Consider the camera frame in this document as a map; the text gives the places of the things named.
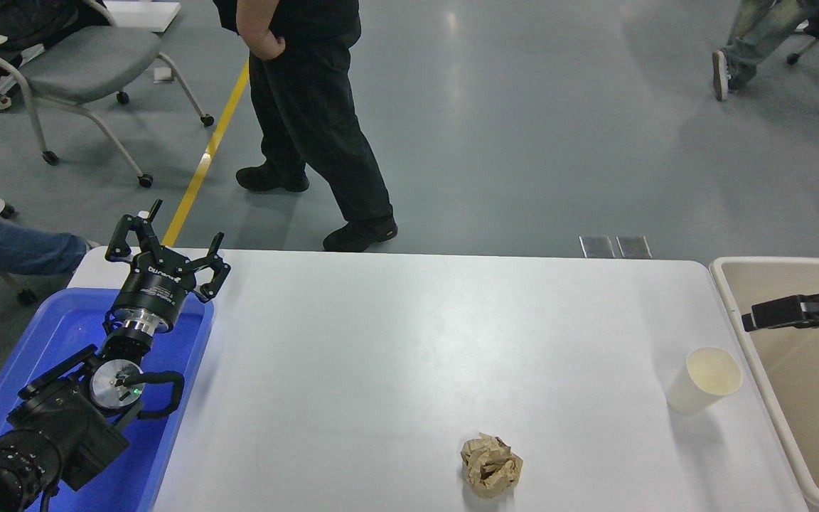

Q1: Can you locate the grey office chair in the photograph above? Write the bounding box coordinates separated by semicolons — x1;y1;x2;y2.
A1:
0;0;215;189

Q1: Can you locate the black garment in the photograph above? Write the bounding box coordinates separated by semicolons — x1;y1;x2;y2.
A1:
0;0;108;97

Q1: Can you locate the blue plastic tray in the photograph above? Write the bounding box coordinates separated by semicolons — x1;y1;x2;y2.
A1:
0;287;216;512

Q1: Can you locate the person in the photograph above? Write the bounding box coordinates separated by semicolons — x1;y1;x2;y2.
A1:
0;219;101;277
712;0;819;102
212;0;399;253

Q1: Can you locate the white paper cup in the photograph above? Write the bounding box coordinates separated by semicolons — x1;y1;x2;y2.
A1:
665;346;744;417

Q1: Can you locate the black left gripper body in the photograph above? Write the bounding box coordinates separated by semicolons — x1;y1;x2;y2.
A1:
108;248;199;329

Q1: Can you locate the large pale plastic bin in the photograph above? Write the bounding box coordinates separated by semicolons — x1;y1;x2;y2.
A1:
710;256;819;512

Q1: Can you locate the silver floor plate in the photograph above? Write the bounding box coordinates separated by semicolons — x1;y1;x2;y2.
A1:
616;235;653;259
579;235;616;259

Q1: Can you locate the crumpled tan paper ball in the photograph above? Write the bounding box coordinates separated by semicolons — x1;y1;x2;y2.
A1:
461;432;524;498

